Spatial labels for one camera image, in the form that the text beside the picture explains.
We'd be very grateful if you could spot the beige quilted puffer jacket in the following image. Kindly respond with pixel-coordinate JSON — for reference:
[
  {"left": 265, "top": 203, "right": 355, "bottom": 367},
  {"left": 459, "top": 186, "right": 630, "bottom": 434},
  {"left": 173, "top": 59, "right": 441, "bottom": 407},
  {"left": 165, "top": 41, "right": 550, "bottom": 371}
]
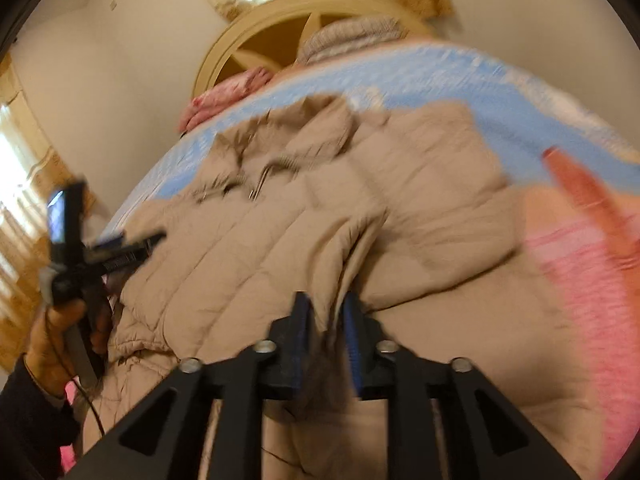
[{"left": 82, "top": 96, "right": 602, "bottom": 479}]

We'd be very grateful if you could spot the dark sleeved left forearm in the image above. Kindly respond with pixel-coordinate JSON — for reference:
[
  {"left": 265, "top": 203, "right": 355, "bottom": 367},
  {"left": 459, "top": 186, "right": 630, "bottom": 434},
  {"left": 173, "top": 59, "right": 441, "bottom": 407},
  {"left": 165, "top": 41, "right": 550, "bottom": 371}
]
[{"left": 1, "top": 358, "right": 80, "bottom": 479}]

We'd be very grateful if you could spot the person's left hand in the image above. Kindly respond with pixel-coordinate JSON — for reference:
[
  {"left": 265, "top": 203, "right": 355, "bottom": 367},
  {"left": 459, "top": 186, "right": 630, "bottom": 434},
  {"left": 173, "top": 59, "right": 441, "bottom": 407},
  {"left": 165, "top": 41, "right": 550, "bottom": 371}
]
[{"left": 24, "top": 299, "right": 87, "bottom": 398}]

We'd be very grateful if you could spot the yellow side window curtain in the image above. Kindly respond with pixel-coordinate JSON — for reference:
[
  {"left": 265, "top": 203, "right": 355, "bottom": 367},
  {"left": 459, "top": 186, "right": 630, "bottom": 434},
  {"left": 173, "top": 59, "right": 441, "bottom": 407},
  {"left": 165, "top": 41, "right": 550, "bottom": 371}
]
[{"left": 0, "top": 55, "right": 73, "bottom": 372}]

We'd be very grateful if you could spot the pink floral folded blanket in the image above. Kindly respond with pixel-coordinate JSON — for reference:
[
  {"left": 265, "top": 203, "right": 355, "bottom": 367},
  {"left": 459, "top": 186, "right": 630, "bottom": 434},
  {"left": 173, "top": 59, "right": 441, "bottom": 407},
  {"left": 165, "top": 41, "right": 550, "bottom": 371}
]
[{"left": 178, "top": 66, "right": 274, "bottom": 136}]

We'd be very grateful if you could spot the cream wooden arched headboard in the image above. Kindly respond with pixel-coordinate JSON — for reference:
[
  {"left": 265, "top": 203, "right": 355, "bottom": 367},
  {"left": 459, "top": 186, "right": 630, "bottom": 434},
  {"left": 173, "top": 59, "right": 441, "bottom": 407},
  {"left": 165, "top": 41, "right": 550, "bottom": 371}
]
[{"left": 192, "top": 0, "right": 436, "bottom": 96}]

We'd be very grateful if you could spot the blue pink printed bedspread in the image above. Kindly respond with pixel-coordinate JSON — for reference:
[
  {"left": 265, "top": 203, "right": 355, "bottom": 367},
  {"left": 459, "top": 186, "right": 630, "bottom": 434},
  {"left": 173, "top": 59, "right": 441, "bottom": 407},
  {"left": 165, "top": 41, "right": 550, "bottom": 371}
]
[{"left": 75, "top": 42, "right": 639, "bottom": 479}]

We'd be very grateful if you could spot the striped grey pillow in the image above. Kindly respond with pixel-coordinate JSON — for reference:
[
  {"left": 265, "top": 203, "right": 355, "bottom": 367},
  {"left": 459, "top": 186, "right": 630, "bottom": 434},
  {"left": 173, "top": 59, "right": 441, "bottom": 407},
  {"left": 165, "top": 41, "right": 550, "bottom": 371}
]
[{"left": 296, "top": 15, "right": 407, "bottom": 65}]

